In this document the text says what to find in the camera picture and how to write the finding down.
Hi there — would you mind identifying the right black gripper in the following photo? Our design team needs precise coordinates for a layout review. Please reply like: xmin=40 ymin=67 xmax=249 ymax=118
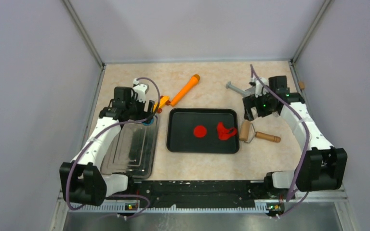
xmin=243 ymin=90 xmax=277 ymax=121

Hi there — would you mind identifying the wooden rolling pin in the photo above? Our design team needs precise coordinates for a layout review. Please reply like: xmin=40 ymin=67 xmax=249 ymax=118
xmin=239 ymin=120 xmax=281 ymax=143

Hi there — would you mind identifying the red dough piece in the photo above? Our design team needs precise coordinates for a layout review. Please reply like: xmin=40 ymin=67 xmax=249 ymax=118
xmin=216 ymin=122 xmax=238 ymax=141

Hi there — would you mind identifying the black baking tray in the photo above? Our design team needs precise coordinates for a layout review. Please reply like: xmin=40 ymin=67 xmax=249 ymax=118
xmin=166 ymin=108 xmax=239 ymax=154

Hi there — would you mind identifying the round red dough wrapper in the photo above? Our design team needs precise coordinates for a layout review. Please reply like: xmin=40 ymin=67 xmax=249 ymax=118
xmin=193 ymin=125 xmax=207 ymax=138

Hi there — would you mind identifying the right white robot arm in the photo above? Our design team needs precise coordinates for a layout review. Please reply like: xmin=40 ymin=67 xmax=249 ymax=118
xmin=242 ymin=74 xmax=348 ymax=198

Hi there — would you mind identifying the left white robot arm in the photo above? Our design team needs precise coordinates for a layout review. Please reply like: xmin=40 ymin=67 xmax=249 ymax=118
xmin=59 ymin=84 xmax=155 ymax=206

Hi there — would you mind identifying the blue dough piece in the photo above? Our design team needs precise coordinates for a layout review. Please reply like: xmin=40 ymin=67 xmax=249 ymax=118
xmin=143 ymin=118 xmax=155 ymax=126

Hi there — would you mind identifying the grey dumbbell tool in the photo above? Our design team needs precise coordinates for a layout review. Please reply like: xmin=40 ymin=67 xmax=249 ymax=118
xmin=225 ymin=81 xmax=250 ymax=98

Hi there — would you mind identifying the yellow toy car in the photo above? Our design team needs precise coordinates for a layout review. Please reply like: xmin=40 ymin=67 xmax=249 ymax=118
xmin=153 ymin=95 xmax=171 ymax=114

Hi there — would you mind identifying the small wooden block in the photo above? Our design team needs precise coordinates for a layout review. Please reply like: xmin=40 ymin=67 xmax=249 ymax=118
xmin=298 ymin=81 xmax=305 ymax=90

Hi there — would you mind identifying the silver metal tray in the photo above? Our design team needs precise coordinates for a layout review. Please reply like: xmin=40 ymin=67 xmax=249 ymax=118
xmin=100 ymin=115 xmax=159 ymax=180

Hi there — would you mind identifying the orange toy carrot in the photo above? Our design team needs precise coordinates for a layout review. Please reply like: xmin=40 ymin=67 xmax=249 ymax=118
xmin=170 ymin=74 xmax=200 ymax=106

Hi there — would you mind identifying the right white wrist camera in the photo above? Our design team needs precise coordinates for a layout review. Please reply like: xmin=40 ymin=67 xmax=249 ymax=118
xmin=251 ymin=77 xmax=268 ymax=98

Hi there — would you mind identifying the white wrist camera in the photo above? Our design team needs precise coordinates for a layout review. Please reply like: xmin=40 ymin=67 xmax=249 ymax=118
xmin=251 ymin=77 xmax=268 ymax=98
xmin=132 ymin=79 xmax=149 ymax=103

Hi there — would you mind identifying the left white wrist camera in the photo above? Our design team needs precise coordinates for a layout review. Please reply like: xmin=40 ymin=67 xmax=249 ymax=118
xmin=132 ymin=79 xmax=149 ymax=103

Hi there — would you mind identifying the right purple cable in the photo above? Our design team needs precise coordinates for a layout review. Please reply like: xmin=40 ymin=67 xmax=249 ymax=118
xmin=250 ymin=64 xmax=311 ymax=218

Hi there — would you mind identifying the purple cable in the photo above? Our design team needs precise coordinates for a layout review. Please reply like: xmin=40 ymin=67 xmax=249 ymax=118
xmin=250 ymin=64 xmax=311 ymax=218
xmin=64 ymin=77 xmax=161 ymax=219

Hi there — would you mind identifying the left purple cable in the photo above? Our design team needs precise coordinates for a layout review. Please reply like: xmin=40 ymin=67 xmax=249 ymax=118
xmin=64 ymin=77 xmax=161 ymax=219

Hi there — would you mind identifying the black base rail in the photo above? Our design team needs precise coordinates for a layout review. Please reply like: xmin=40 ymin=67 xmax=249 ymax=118
xmin=108 ymin=180 xmax=287 ymax=209

